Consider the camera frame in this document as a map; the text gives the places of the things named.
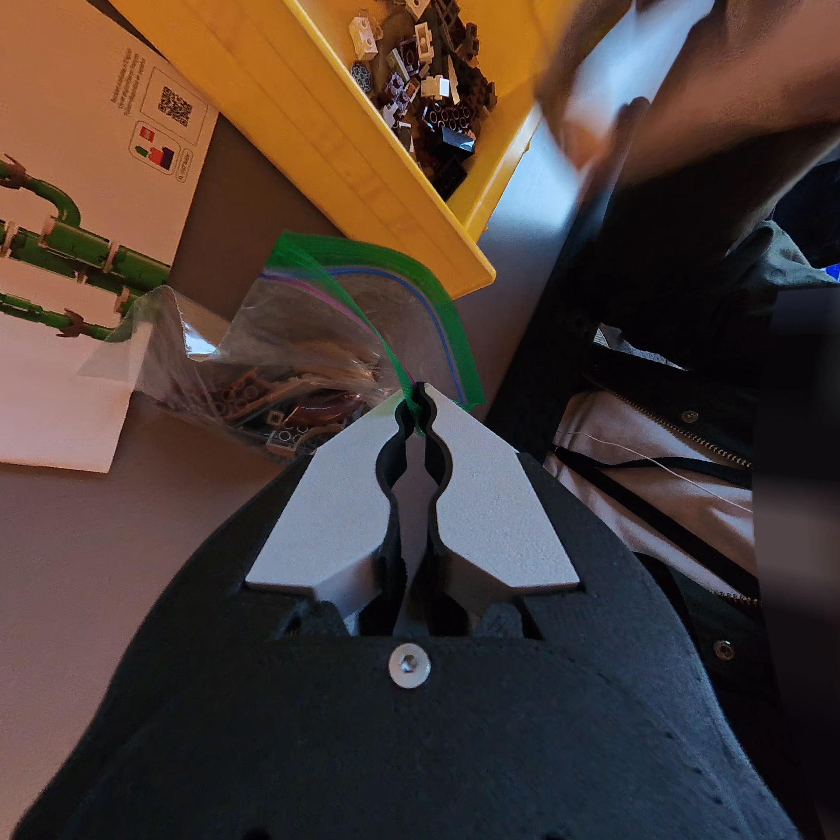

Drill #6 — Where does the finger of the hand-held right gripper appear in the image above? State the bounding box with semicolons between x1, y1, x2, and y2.
535;0;716;172
617;0;840;191

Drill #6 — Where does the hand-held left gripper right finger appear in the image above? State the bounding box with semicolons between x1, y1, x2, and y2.
423;382;581;636

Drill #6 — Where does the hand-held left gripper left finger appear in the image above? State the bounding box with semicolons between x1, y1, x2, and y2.
245;382;426;636

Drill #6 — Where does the small cluster of toy bricks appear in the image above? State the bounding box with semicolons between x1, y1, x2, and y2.
190;364;375;460

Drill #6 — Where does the clear zip bag green seal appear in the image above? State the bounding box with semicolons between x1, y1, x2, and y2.
79;230;488;463

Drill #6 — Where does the pile of toy building bricks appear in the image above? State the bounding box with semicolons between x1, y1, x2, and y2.
348;0;500;201

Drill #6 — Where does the yellow plastic storage bin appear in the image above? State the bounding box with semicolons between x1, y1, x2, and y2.
108;0;592;299

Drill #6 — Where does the grey desk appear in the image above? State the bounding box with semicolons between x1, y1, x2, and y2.
0;0;592;840

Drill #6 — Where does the white shirt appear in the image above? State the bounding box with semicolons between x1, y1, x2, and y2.
545;390;762;601

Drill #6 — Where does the dark green jacket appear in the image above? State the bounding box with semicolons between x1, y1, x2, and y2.
486;197;840;723

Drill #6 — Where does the plant building instruction booklet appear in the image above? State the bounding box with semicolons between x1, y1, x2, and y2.
0;0;219;473

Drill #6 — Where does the black lanyard strap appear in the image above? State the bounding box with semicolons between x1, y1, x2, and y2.
551;446;762;598

